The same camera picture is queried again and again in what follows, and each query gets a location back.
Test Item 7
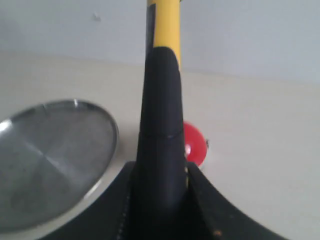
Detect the red dome push button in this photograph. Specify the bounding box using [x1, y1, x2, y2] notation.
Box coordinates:
[183, 121, 209, 169]

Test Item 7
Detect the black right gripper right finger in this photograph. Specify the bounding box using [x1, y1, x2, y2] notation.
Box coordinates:
[188, 163, 285, 240]

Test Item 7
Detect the round stainless steel plate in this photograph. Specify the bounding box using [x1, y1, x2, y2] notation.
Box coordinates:
[0, 99, 119, 234]

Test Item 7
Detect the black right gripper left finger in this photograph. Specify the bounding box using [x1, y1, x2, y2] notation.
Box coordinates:
[42, 161, 135, 240]

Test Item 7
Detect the yellow black claw hammer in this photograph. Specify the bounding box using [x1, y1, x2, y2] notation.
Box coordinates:
[130, 0, 188, 240]

